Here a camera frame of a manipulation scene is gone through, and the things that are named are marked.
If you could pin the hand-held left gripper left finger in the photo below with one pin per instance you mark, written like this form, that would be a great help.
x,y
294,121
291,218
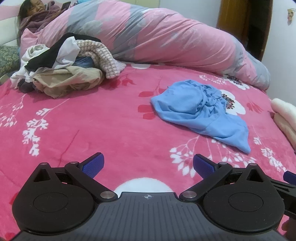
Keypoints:
x,y
92,165

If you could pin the black garment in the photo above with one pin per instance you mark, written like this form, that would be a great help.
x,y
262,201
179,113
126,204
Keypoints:
x,y
49,54

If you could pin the pink floral blanket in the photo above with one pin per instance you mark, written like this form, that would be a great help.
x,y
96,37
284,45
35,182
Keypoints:
x,y
92,127

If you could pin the folded peach cloth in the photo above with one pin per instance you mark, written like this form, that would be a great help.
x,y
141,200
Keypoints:
x,y
288,129

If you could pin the checked knit sweater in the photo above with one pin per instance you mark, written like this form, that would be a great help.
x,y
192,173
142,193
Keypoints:
x,y
101,58

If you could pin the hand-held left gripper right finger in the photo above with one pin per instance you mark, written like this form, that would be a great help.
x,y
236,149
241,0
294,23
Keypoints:
x,y
203,165

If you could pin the blue jeans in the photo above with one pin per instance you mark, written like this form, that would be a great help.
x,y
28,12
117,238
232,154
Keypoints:
x,y
83,62

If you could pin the green patterned pillow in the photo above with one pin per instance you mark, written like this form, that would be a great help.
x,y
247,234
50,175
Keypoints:
x,y
8,58

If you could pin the white padded headboard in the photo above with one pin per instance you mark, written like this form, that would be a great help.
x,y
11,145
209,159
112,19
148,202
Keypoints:
x,y
8,27

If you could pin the blue t-shirt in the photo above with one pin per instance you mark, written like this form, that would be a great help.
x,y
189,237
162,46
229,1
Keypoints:
x,y
189,109

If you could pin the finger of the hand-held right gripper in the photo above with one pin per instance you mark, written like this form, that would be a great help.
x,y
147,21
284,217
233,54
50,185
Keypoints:
x,y
290,177

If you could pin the purple garment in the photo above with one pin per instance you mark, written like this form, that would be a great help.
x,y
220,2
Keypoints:
x,y
24,87

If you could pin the pink grey duvet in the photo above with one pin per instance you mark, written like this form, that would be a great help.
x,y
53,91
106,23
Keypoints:
x,y
150,34

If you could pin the wooden door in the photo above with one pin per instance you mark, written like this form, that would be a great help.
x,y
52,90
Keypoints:
x,y
233,16

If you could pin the dark smartphone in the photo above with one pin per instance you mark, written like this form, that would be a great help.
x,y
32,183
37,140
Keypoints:
x,y
66,5

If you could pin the wall sticker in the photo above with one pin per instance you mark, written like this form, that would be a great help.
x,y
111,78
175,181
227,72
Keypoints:
x,y
290,15

